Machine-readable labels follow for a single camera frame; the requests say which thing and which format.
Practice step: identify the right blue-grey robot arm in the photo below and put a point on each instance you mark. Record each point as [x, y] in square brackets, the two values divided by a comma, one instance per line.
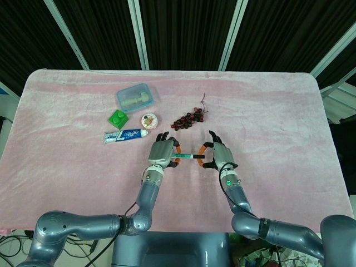
[240, 196]

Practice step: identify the pink toy cupcake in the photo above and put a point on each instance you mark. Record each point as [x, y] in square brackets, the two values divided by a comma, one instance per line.
[149, 121]

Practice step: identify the dark red grape bunch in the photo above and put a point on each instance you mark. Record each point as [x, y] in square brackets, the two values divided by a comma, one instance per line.
[186, 121]

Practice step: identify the white metal rack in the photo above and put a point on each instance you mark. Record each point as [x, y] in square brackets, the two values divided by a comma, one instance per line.
[339, 103]

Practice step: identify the white double frame post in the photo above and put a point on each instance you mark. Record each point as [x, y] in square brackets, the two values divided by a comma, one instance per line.
[140, 36]

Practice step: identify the black pleated curtain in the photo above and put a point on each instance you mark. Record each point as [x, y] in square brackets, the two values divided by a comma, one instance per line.
[189, 30]

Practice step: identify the blue white toothpaste tube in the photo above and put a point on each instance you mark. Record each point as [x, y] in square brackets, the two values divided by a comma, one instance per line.
[125, 135]

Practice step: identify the blue-grey robot torso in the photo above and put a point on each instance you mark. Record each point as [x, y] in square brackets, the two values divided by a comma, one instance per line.
[169, 250]

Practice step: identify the pink plush tablecloth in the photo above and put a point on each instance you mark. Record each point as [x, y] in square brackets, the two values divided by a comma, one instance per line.
[278, 139]

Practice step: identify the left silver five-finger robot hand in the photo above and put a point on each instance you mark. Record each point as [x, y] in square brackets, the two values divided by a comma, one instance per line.
[161, 151]

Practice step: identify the green toy building brick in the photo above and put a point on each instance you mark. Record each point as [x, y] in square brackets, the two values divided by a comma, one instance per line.
[118, 119]

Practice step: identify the black marker cap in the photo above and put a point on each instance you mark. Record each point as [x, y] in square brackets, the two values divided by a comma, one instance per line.
[199, 157]

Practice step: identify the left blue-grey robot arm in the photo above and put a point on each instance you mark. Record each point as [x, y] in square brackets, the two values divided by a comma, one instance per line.
[147, 194]

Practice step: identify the clear container with blue lid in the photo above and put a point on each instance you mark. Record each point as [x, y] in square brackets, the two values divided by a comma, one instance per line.
[135, 97]

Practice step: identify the white green marker body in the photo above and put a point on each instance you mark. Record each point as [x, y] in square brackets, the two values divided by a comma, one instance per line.
[185, 156]

